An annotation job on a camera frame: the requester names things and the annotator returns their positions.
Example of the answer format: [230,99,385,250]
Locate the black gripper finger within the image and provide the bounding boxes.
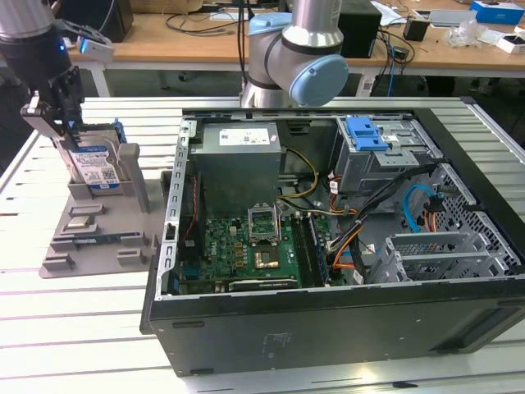
[49,65,83,123]
[20,92,81,140]

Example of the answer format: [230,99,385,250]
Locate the hard disk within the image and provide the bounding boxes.
[52,118,126,192]

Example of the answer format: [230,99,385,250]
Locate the blue SATA wire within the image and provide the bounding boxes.
[404,184,440,235]

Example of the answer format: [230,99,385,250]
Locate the metal disk bay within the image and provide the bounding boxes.
[375,231,514,284]

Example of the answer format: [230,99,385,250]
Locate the large black box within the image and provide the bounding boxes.
[55,0,135,44]

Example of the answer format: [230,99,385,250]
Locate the wooden desk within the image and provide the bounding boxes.
[0,0,525,79]

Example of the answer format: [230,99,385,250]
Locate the silver CPU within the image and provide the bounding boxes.
[67,216,98,231]

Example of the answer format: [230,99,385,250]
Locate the grey parts rack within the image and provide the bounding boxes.
[39,143,173,280]

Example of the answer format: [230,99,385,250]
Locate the brown cardboard sheet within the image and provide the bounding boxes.
[133,0,204,13]

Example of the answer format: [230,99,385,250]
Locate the blue RAM stick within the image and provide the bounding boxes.
[73,231,140,247]

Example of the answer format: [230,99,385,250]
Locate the grey power supply unit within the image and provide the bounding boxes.
[188,122,286,218]

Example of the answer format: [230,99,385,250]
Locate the green motherboard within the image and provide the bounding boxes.
[180,213,333,288]

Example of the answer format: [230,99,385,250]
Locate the CPU socket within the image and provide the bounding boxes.
[247,204,282,245]

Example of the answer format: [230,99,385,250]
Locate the metal socket cover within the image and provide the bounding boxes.
[248,206,281,245]

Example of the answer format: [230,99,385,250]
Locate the black graphics card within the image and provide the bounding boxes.
[227,277,300,293]

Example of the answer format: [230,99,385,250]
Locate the black RAM slot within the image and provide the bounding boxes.
[290,213,308,288]
[300,213,320,288]

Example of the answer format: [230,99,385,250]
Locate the installed RAM stick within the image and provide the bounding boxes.
[309,213,331,287]

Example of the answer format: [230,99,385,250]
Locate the blue plastic drive latch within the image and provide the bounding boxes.
[345,117,390,152]

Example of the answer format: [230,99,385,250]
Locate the black tower box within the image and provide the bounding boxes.
[339,0,383,58]

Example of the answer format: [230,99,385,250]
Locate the grey metal drive cage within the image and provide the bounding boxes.
[331,117,446,198]

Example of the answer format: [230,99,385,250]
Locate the black PC case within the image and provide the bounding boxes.
[139,96,525,378]

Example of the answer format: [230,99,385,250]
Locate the small black box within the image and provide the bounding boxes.
[404,18,431,42]

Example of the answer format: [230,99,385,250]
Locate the grey flat device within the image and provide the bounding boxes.
[430,8,479,28]

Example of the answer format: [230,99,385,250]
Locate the clear plastic bag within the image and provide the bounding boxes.
[445,20,489,48]

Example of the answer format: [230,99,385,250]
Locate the blue cardboard box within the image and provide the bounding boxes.
[469,0,525,24]

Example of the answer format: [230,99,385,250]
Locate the white phone box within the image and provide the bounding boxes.
[495,34,525,55]

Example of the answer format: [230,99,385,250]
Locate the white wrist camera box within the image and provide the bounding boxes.
[61,18,115,63]

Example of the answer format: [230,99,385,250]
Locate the yellow black power wire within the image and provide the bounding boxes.
[277,148,320,202]

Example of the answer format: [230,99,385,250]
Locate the multicolour wire bundle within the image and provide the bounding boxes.
[285,201,358,218]

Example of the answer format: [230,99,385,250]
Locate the black sleeved cable bundle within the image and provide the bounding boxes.
[327,163,440,255]

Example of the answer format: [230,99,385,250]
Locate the orange red power wire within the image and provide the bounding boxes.
[424,186,448,237]

